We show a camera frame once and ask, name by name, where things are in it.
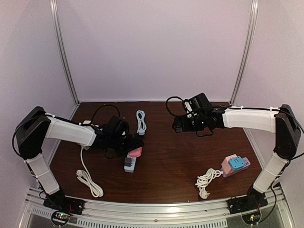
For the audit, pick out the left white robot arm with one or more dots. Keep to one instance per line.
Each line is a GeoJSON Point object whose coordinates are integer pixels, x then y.
{"type": "Point", "coordinates": [39, 125]}

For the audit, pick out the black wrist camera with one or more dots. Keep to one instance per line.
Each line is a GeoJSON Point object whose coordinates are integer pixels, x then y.
{"type": "Point", "coordinates": [116, 127]}
{"type": "Point", "coordinates": [196, 102]}

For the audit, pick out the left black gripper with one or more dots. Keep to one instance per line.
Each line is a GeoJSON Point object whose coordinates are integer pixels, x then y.
{"type": "Point", "coordinates": [131, 145]}

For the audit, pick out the light pink cube adapter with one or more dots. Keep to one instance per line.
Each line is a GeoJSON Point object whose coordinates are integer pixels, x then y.
{"type": "Point", "coordinates": [225, 166]}

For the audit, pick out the pink plug adapter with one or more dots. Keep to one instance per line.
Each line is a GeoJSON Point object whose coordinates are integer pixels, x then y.
{"type": "Point", "coordinates": [135, 153]}

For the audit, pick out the right aluminium frame post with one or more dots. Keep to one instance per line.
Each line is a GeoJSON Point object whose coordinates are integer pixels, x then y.
{"type": "Point", "coordinates": [247, 47]}

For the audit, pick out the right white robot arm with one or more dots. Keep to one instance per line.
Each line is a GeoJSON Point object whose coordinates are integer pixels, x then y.
{"type": "Point", "coordinates": [280, 121]}

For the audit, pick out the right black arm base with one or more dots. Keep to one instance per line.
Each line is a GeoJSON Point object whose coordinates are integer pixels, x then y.
{"type": "Point", "coordinates": [251, 201]}

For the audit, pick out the aluminium frame post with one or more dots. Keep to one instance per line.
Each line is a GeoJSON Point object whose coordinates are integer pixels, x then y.
{"type": "Point", "coordinates": [62, 52]}
{"type": "Point", "coordinates": [247, 47]}

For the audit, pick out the aluminium front rail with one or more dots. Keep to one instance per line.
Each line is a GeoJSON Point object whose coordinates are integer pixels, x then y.
{"type": "Point", "coordinates": [200, 214]}

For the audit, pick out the purple power strip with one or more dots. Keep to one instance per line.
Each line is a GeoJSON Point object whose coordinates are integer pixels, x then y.
{"type": "Point", "coordinates": [247, 164]}

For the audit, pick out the light blue power strip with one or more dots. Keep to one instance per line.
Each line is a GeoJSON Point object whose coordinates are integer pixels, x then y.
{"type": "Point", "coordinates": [132, 168]}

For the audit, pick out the blue cube adapter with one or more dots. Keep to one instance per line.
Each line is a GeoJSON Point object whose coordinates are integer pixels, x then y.
{"type": "Point", "coordinates": [237, 163]}

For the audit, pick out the black plug adapter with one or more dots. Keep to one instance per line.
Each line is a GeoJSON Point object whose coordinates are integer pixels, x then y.
{"type": "Point", "coordinates": [128, 162]}

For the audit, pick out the left aluminium frame post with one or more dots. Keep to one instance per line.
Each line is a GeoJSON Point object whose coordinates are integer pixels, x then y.
{"type": "Point", "coordinates": [62, 52]}

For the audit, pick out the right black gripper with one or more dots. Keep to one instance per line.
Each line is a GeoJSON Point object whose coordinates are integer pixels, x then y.
{"type": "Point", "coordinates": [186, 128]}

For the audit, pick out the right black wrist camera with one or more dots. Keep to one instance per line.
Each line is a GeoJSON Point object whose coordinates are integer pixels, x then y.
{"type": "Point", "coordinates": [196, 102]}

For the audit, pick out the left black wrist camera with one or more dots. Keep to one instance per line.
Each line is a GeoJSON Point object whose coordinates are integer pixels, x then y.
{"type": "Point", "coordinates": [116, 127]}

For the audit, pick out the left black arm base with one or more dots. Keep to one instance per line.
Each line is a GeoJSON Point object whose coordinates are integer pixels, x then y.
{"type": "Point", "coordinates": [61, 202]}

